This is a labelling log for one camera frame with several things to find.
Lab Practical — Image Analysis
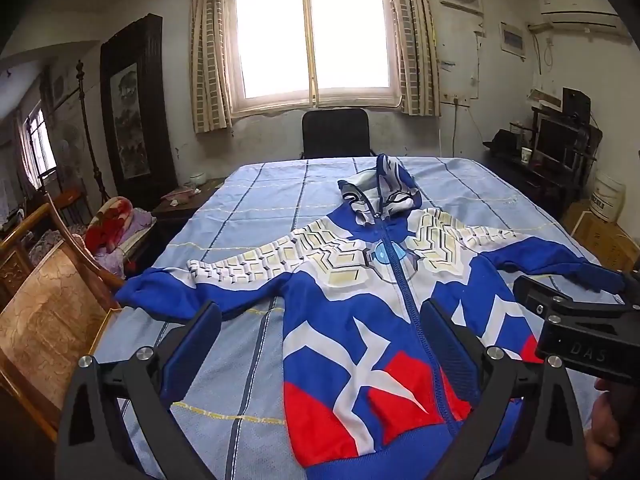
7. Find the white plastic bucket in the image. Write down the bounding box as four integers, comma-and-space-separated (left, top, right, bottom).
589, 170, 627, 223

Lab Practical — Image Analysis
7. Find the black hat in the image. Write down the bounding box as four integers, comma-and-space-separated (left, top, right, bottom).
487, 129, 523, 153

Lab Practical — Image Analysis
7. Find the carved wooden chair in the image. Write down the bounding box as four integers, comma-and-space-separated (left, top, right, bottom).
0, 192, 123, 443

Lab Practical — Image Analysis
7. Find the large window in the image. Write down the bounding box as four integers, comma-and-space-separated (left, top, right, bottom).
222, 0, 403, 113

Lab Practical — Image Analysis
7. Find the light blue checked bedsheet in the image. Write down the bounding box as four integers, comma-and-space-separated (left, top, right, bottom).
92, 156, 621, 480

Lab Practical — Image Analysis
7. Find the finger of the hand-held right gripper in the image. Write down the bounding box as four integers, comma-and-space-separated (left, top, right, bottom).
514, 274, 626, 318

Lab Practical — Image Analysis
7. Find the blue white red hooded jacket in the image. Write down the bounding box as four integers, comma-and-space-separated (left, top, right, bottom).
116, 152, 626, 480

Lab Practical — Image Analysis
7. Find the small barred window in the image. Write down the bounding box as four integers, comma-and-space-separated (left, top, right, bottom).
20, 102, 58, 181

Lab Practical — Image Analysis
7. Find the white air conditioner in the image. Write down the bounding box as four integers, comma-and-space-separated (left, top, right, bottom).
537, 0, 623, 31

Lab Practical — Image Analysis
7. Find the beige brick-pattern curtain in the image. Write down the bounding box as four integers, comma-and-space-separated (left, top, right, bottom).
189, 0, 233, 135
387, 0, 442, 117

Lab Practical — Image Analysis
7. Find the dark wooden coat stand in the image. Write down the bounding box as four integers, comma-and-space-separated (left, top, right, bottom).
52, 60, 113, 206

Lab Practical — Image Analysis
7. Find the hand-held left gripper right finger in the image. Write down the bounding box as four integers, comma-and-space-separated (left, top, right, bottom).
420, 299, 588, 480

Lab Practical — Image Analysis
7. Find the black desk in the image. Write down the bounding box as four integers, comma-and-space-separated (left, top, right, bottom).
482, 130, 603, 211

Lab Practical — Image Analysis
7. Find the black computer monitor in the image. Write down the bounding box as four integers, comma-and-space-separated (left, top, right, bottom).
535, 117, 583, 166

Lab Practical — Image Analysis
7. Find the black speaker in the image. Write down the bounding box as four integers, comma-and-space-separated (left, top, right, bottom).
562, 87, 592, 121

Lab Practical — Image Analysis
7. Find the lilac cloth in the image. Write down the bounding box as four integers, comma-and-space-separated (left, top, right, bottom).
120, 210, 157, 241

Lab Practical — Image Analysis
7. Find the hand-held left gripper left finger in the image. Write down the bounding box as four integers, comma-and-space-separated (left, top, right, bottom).
54, 301, 223, 480

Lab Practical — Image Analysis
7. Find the person's right hand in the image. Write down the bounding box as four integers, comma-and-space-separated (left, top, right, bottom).
590, 380, 640, 480

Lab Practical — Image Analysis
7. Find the dark side table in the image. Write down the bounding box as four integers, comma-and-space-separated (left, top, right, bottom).
150, 177, 226, 221

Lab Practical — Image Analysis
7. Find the white electrical box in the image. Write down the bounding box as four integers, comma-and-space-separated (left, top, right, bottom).
500, 22, 527, 58

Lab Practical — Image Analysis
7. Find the brown cardboard box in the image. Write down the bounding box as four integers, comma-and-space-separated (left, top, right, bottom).
570, 200, 640, 271

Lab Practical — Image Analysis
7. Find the dark framed landscape painting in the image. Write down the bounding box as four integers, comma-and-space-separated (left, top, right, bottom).
100, 14, 177, 211

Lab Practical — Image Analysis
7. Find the black office chair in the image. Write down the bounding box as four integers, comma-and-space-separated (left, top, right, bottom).
301, 108, 377, 160

